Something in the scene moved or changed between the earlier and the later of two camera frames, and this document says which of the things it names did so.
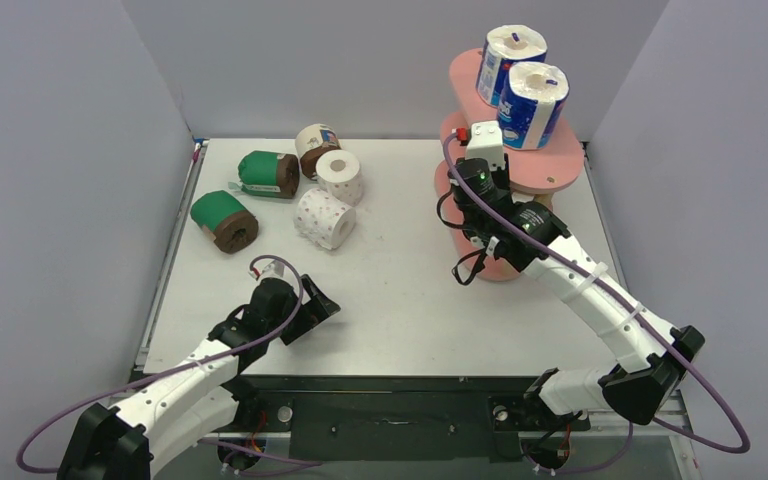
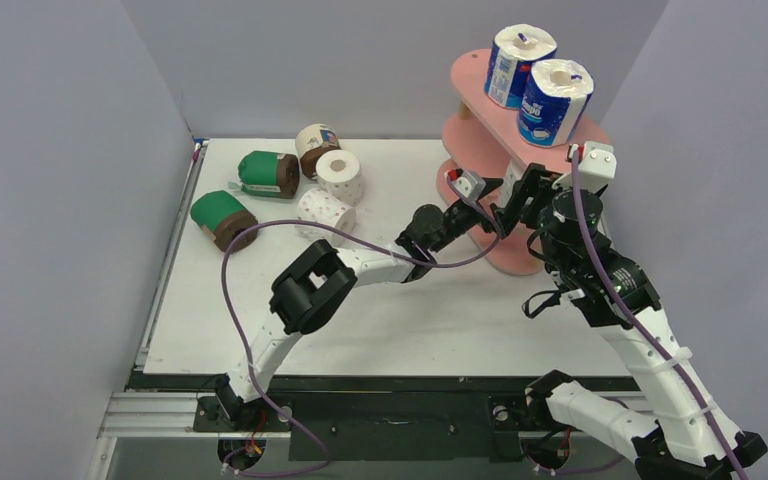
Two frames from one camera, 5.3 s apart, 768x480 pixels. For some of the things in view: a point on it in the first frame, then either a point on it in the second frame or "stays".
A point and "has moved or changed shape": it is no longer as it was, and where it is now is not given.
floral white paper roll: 323,218 stays
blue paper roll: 505,45 has moved or changed shape
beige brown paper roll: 312,142 stays
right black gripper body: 490,176 -> 537,188
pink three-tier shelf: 529,171 has moved or changed shape
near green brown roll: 234,228 stays
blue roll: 530,104 has moved or changed shape
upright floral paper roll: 339,173 stays
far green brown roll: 268,174 stays
